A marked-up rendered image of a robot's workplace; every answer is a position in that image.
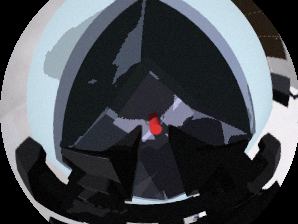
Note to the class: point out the red cylinder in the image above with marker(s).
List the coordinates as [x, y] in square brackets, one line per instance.
[154, 124]

